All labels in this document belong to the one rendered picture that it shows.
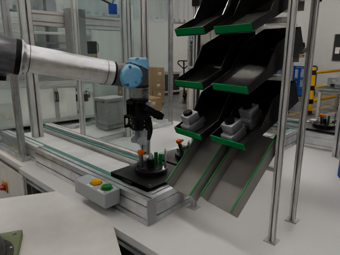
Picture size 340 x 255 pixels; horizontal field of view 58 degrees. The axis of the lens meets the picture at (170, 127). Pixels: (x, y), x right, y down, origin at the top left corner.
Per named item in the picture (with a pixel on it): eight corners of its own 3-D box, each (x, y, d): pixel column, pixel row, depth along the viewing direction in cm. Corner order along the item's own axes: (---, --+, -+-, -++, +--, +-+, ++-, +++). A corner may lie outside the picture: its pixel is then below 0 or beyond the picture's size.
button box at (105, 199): (105, 209, 112) (104, 194, 110) (75, 192, 125) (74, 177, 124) (120, 202, 117) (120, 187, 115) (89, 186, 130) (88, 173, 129)
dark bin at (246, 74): (248, 95, 82) (242, 70, 78) (213, 90, 92) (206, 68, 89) (304, 49, 94) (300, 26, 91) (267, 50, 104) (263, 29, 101)
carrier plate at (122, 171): (150, 193, 113) (150, 187, 113) (110, 176, 129) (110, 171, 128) (190, 174, 130) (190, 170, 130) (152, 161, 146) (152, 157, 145)
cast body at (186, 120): (189, 135, 100) (183, 118, 97) (182, 131, 104) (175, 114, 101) (209, 122, 103) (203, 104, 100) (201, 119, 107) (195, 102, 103)
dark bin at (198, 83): (203, 90, 92) (196, 68, 88) (176, 86, 102) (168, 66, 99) (259, 50, 104) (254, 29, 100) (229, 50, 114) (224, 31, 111)
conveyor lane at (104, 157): (151, 215, 115) (150, 190, 113) (46, 162, 171) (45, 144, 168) (197, 190, 136) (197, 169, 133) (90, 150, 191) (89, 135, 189)
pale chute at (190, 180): (197, 201, 99) (189, 195, 96) (172, 187, 109) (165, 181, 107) (241, 133, 106) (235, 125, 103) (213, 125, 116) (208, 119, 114)
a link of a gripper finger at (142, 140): (134, 153, 120) (133, 130, 118) (145, 149, 125) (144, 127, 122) (139, 154, 118) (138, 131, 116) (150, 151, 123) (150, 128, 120)
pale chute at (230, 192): (237, 218, 89) (230, 211, 87) (206, 201, 99) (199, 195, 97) (283, 141, 96) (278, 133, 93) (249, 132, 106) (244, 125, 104)
